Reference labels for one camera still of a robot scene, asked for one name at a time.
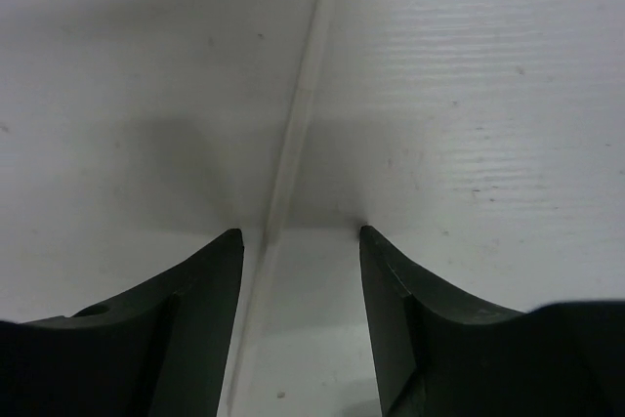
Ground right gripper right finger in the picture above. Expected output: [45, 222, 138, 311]
[359, 226, 624, 416]

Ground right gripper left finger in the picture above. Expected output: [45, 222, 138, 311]
[1, 229, 244, 416]

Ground white chopstick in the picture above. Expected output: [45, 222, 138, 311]
[225, 0, 336, 416]

